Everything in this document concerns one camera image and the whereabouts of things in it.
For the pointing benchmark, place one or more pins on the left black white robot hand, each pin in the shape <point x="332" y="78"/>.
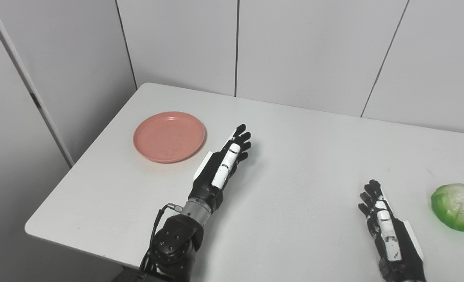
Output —
<point x="216" y="176"/>

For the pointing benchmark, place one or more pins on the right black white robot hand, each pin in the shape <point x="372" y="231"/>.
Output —
<point x="396" y="246"/>

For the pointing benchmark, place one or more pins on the pink round plate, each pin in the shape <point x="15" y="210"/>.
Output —
<point x="169" y="136"/>

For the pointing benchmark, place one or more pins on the green white toy cabbage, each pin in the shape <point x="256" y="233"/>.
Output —
<point x="458" y="206"/>

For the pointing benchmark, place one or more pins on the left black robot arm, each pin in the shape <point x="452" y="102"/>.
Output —
<point x="177" y="243"/>

